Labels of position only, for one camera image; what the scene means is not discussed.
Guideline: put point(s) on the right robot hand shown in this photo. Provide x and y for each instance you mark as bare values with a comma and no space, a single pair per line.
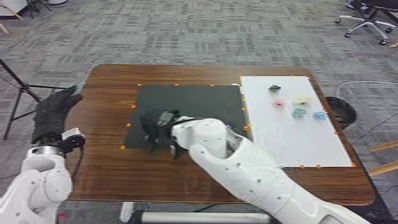
152,128

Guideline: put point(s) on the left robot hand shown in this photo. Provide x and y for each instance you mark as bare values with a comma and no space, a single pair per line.
54,113

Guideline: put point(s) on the blue flower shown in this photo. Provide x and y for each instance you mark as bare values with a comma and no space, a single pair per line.
320,115

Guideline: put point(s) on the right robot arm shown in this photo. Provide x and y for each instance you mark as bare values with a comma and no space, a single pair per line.
249,166

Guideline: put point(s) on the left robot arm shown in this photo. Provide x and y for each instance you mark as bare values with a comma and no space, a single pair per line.
36,186

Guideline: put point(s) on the black tripod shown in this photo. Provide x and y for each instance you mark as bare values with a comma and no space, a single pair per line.
18,90

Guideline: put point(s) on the dark mat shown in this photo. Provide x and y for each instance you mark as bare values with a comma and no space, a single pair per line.
189,103

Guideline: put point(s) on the pink flower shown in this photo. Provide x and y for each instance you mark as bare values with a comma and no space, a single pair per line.
278,103

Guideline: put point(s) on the green sprig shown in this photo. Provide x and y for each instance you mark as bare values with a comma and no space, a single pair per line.
274,88

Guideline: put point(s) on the white sheet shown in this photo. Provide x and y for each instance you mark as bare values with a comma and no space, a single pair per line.
295,133

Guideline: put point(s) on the teal green flower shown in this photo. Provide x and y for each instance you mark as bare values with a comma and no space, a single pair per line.
299,113

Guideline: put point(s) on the white flower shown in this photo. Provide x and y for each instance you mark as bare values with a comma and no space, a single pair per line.
303,100

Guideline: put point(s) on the pale grey bar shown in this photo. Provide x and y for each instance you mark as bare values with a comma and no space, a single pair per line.
201,218

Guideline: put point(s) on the black bin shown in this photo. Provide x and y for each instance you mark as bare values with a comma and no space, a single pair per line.
342,111

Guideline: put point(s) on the wooden chair legs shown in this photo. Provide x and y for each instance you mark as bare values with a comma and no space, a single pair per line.
384,158

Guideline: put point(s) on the black office chair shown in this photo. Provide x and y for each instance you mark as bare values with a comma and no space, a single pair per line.
370,20

